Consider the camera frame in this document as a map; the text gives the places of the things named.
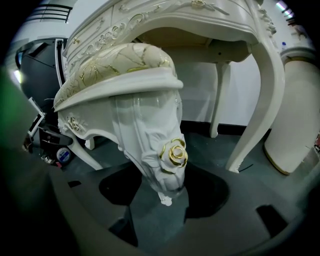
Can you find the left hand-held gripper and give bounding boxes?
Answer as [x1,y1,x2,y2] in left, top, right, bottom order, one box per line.
[22,96,75,169]

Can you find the white column with gold base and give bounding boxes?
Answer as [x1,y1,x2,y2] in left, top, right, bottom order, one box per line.
[262,46,320,176]

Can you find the white ornate table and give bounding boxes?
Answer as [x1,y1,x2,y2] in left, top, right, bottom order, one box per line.
[61,0,286,175]

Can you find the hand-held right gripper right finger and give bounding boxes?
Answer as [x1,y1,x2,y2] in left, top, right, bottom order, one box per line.
[184,151,320,256]

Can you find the white ornate cushioned stool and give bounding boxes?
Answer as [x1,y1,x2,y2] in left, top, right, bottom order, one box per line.
[53,42,189,207]

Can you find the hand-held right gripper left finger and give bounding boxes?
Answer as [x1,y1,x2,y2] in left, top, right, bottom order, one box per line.
[48,169,141,256]

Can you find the black cable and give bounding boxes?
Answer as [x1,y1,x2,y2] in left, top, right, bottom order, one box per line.
[238,163,255,173]

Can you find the black railing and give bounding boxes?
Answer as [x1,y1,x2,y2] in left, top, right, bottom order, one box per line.
[24,4,73,24]

